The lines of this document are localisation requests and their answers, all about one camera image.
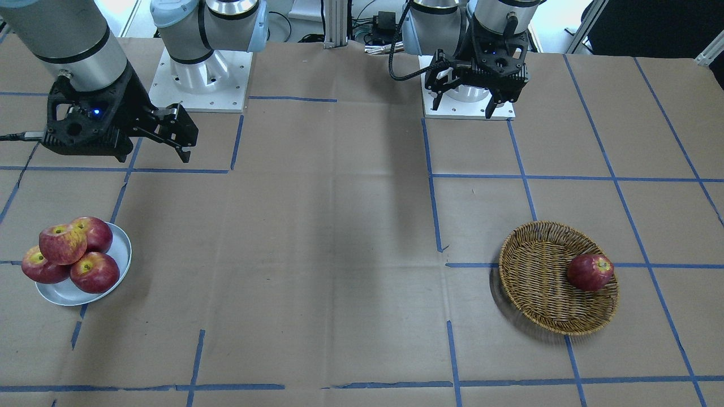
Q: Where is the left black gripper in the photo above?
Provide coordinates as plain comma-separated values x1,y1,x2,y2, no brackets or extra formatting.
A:
424,49,529,119

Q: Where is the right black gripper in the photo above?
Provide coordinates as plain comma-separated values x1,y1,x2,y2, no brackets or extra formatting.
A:
108,62,199,164

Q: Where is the red yellow apple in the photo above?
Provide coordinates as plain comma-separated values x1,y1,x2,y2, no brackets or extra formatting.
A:
38,223,87,265

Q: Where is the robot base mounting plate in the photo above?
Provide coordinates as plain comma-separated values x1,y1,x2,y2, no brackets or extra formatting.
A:
418,55,516,120

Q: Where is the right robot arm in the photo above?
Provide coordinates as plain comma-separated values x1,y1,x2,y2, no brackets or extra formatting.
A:
2,1,269,163

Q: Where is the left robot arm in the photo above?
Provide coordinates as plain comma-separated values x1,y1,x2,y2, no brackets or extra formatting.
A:
399,1,540,121

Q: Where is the red apple on plate front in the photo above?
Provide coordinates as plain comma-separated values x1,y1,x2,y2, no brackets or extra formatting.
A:
70,217,113,253

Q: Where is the red apple on plate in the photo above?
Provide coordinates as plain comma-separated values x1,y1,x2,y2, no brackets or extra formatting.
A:
70,217,113,253
21,245,71,284
70,252,120,294

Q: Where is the woven wicker basket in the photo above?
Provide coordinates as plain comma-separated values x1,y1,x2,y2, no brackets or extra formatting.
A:
498,220,620,336

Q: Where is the light blue plate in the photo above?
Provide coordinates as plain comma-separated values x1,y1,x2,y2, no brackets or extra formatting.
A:
35,222,132,306

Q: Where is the dark red apple in basket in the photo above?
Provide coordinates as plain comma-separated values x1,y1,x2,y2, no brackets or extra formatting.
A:
567,253,614,292

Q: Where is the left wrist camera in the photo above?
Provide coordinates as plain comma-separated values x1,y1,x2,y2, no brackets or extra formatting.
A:
472,15,528,84

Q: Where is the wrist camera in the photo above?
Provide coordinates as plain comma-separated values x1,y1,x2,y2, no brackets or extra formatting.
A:
472,15,528,84
41,73,133,162

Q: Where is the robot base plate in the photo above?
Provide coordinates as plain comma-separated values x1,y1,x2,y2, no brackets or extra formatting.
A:
148,50,255,113

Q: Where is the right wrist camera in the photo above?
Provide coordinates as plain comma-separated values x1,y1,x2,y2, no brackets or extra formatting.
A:
41,73,133,162

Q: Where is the aluminium frame post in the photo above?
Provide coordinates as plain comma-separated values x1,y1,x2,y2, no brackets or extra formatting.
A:
321,0,351,49

